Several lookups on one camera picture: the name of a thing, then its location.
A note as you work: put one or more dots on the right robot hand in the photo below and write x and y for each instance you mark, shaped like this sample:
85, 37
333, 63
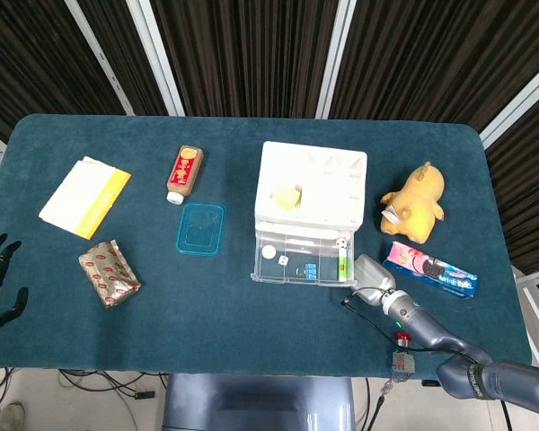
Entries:
373, 278

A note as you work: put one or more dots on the clear drawer holding trinkets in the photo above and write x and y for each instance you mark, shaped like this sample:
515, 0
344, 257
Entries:
292, 244

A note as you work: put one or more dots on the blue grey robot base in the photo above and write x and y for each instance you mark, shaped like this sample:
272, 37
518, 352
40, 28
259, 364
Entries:
260, 404

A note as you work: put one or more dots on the small soccer ball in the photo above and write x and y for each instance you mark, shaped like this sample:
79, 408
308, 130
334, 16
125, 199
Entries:
341, 243

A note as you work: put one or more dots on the white plastic drawer unit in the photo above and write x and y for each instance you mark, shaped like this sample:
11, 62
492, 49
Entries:
332, 197

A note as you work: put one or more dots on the green lip balm tube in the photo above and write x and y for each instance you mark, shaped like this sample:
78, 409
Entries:
342, 267

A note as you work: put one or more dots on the blue pink cookie box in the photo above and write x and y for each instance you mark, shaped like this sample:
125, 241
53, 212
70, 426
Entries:
431, 269

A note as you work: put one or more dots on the red emergency stop button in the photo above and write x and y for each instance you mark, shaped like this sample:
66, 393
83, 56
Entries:
403, 337

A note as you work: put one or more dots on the yellow plush toy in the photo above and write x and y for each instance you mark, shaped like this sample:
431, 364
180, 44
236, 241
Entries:
415, 206

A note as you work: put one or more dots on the grey connector box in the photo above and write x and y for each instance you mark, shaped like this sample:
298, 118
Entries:
403, 362

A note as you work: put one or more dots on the white die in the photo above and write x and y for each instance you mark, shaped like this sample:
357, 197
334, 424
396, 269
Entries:
282, 260

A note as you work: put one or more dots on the white round disc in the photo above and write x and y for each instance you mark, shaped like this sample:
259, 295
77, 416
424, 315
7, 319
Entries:
268, 252

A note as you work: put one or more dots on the yellow sticky note pad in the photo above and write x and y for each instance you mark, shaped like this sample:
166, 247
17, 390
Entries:
286, 198

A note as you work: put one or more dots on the gold foil snack bag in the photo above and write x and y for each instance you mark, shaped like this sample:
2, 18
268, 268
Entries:
108, 273

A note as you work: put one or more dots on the grey shoe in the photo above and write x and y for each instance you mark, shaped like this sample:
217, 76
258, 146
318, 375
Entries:
6, 417

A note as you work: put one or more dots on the white yellow paper packet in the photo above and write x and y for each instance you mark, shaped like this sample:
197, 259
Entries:
81, 197

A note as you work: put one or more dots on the blue velvet tablecloth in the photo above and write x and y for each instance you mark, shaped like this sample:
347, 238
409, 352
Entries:
233, 323

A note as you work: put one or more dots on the blue clear container lid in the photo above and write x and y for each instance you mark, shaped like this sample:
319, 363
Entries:
200, 229

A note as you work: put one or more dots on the brown sauce bottle red label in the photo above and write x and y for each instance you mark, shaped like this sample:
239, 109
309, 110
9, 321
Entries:
185, 173

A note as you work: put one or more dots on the white frame post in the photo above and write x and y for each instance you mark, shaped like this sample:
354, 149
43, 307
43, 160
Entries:
99, 56
337, 58
157, 63
521, 103

